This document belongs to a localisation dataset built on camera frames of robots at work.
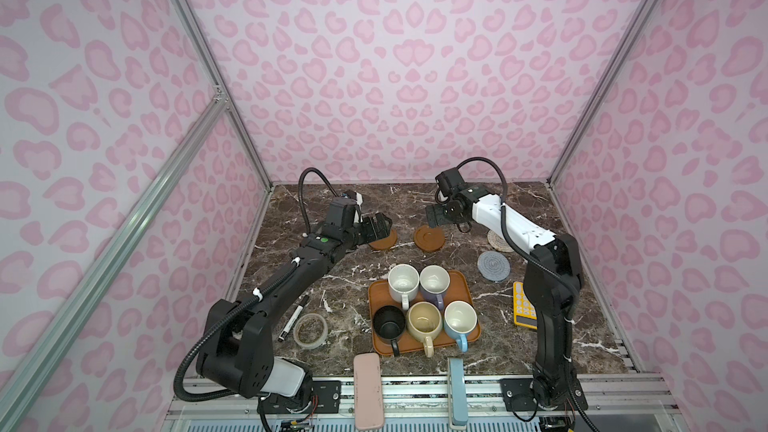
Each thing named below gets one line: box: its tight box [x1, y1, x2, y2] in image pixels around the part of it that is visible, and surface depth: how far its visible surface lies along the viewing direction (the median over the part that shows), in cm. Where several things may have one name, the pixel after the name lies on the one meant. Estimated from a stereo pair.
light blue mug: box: [443, 300, 478, 353], surface depth 80 cm
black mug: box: [372, 305, 406, 357], surface depth 78 cm
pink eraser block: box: [353, 352, 384, 430], surface depth 73 cm
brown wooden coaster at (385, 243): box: [368, 229, 398, 250], surface depth 103 cm
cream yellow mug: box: [406, 301, 443, 358], surface depth 79 cm
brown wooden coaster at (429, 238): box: [414, 225, 445, 252], surface depth 105 cm
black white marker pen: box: [278, 295, 309, 342], surface depth 87 cm
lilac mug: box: [419, 265, 451, 310], surface depth 88 cm
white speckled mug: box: [387, 263, 420, 311], surface depth 88 cm
